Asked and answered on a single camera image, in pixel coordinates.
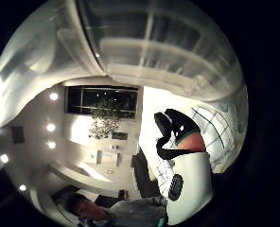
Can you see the clear plastic container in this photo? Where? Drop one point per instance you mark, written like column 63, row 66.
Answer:
column 152, row 50

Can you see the white cloth with line pattern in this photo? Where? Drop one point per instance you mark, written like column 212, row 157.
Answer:
column 222, row 138

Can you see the dark sofa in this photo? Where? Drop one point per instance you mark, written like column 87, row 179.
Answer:
column 144, row 176

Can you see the green leafy plant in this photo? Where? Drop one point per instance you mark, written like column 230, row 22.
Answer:
column 105, row 121

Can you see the dark window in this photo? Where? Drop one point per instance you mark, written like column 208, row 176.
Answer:
column 83, row 99

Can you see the the person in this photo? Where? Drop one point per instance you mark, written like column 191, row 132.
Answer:
column 130, row 213

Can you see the row of ceiling spot lights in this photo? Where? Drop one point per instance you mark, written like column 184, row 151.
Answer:
column 50, row 127

